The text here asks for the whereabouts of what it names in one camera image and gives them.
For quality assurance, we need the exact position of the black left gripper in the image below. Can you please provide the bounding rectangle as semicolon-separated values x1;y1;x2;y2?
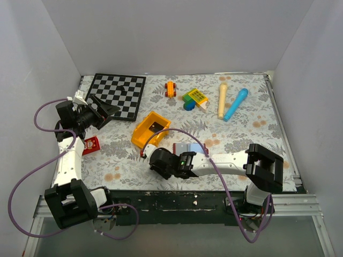
76;96;120;130

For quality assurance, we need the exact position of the red leather card holder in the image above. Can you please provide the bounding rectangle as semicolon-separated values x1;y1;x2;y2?
173;143;204;156

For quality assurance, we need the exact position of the black block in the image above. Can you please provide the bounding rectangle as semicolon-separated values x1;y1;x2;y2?
149;122;165;133

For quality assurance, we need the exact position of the yellow plastic bin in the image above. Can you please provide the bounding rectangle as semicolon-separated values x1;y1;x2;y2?
131;111;171;149

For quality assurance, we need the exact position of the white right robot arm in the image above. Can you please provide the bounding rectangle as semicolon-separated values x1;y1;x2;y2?
142;143;284;213

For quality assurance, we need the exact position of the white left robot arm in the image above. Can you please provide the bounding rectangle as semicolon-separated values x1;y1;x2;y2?
44;95;120;229

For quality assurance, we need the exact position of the black white chessboard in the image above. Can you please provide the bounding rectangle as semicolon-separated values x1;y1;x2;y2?
86;73;146;122

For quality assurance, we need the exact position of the floral table mat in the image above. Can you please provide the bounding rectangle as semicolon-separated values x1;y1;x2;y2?
81;74;296;192

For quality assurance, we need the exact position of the orange toy car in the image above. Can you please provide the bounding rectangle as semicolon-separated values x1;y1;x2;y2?
165;81;176;98

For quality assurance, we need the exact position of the colourful toy block house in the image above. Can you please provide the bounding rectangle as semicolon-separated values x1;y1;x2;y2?
182;88;208;112

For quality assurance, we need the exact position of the cream toy microphone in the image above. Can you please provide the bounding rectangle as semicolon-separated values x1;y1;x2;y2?
218;82;228;119

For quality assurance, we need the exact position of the blue toy microphone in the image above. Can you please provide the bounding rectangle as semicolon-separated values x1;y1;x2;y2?
223;88;249;122

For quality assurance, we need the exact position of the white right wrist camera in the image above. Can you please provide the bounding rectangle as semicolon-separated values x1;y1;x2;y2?
140;144;157;159

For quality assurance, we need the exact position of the black front table rail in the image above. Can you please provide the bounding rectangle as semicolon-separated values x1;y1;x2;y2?
47;188;308;227

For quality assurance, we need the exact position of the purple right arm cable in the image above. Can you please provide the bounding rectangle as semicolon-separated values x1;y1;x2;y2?
139;128;274;244

